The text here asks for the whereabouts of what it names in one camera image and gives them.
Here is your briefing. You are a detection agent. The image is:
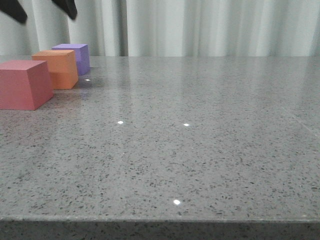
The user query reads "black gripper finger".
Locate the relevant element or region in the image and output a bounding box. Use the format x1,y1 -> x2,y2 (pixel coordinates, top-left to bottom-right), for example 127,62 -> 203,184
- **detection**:
52,0 -> 78,20
0,0 -> 28,24

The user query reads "orange foam block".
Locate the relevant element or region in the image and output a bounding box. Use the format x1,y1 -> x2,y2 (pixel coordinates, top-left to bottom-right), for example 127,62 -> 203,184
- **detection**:
31,49 -> 79,90

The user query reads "purple foam block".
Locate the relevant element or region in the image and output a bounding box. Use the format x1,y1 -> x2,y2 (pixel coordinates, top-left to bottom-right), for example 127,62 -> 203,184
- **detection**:
51,43 -> 90,76

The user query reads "pale green curtain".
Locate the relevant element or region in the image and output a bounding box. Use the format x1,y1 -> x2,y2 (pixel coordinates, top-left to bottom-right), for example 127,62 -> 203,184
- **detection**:
0,0 -> 320,57

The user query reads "red foam block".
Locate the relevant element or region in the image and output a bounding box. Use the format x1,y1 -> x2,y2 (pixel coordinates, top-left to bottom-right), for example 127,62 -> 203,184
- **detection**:
0,60 -> 54,110

